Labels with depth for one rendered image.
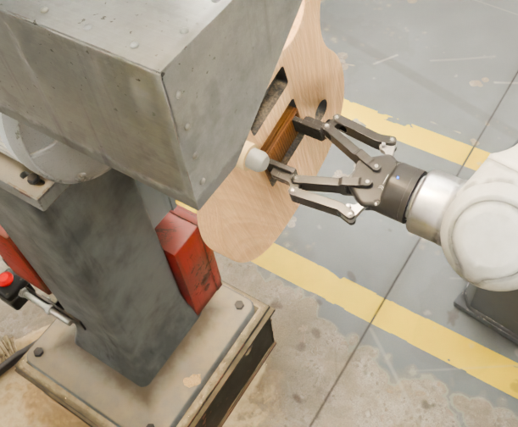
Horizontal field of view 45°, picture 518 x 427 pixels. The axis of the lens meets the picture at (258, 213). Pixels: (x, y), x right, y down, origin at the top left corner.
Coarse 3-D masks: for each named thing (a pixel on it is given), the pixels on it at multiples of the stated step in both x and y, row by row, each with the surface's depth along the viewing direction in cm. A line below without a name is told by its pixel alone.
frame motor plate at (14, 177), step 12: (0, 156) 91; (0, 168) 90; (12, 168) 90; (24, 168) 89; (0, 180) 89; (12, 180) 88; (24, 180) 88; (36, 180) 87; (48, 180) 88; (12, 192) 90; (24, 192) 87; (36, 192) 87; (48, 192) 87; (60, 192) 89; (36, 204) 87; (48, 204) 88
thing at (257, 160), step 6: (252, 150) 69; (258, 150) 69; (252, 156) 68; (258, 156) 68; (264, 156) 68; (246, 162) 69; (252, 162) 68; (258, 162) 68; (264, 162) 68; (252, 168) 69; (258, 168) 68; (264, 168) 69
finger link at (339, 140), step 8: (328, 128) 88; (328, 136) 90; (336, 136) 87; (344, 136) 87; (336, 144) 89; (344, 144) 87; (352, 144) 86; (344, 152) 88; (352, 152) 86; (360, 152) 85; (368, 160) 84; (376, 168) 83
